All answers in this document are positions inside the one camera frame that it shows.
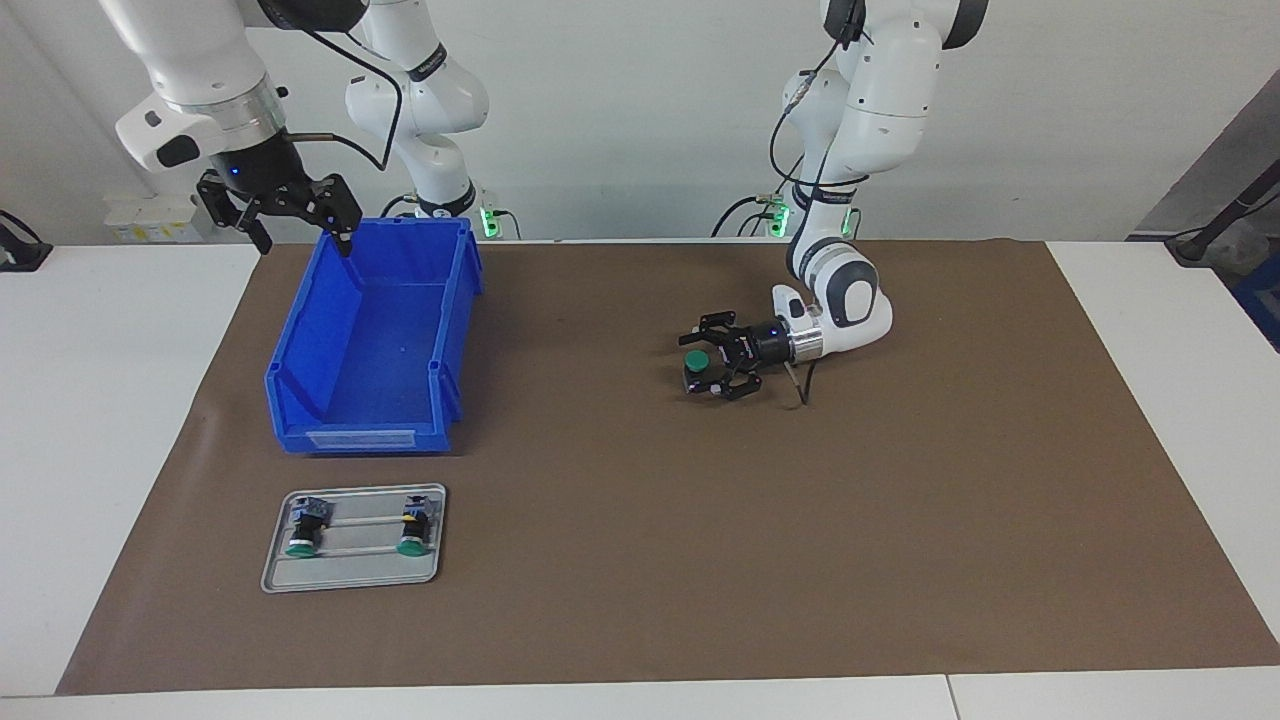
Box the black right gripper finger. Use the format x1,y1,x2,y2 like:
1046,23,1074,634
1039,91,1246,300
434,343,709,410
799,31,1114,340
197,172,273,255
290,173,363,256

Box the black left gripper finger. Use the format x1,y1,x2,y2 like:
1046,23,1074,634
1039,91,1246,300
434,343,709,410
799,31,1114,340
680,313,749,346
685,360,763,401

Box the green push button, yellow label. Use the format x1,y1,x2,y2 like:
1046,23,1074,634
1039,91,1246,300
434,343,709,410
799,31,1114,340
395,496,433,557

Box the brown table mat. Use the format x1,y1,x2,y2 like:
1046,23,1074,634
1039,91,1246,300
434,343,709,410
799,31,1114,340
55,238,1280,696

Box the blue plastic storage bin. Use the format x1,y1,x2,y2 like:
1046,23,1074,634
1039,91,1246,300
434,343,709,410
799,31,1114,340
264,217,486,457

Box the silver metal tray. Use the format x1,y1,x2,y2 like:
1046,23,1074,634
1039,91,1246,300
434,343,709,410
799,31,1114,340
260,483,448,595

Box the black stand pole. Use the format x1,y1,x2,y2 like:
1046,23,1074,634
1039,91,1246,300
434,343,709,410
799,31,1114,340
1165,160,1280,266

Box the blue crate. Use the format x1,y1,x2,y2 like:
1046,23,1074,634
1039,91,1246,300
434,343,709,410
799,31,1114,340
1235,250,1280,351

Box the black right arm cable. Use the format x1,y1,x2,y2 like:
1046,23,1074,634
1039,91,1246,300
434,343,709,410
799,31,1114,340
290,25,403,173

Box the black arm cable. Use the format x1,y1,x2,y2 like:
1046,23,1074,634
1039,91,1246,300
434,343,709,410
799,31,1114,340
770,0,861,409
290,25,403,173

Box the black base cable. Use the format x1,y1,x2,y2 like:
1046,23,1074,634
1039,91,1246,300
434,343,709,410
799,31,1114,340
712,150,806,238

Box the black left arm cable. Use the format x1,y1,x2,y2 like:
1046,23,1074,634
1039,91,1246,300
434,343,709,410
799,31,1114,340
770,0,861,409

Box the black clamp mount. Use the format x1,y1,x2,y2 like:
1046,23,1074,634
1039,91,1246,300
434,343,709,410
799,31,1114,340
0,210,53,273

